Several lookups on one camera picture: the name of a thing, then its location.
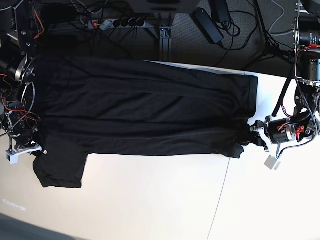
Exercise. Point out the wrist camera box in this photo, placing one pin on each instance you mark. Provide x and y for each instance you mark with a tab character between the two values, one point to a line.
272	163
11	156

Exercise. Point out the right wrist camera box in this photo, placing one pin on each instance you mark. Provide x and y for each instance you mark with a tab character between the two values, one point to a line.
11	156

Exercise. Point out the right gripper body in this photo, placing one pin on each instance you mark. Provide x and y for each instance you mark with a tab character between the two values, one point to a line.
22	131

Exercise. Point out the aluminium table frame post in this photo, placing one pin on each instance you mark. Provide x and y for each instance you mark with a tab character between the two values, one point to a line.
165	33

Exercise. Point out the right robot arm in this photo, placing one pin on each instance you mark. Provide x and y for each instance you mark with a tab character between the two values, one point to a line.
20	26

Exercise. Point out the white power strip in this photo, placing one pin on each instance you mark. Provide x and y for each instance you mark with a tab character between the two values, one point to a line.
112	23

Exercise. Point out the black power adapter brick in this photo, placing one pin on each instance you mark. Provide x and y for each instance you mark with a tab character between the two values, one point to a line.
208	28

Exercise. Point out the black T-shirt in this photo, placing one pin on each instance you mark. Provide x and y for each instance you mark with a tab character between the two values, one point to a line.
92	105

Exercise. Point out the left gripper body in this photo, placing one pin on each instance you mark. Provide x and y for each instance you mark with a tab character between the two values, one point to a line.
271	134

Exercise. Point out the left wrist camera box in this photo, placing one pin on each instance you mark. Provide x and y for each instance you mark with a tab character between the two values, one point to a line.
272	163

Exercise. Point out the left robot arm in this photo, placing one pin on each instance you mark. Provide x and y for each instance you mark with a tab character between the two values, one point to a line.
305	64

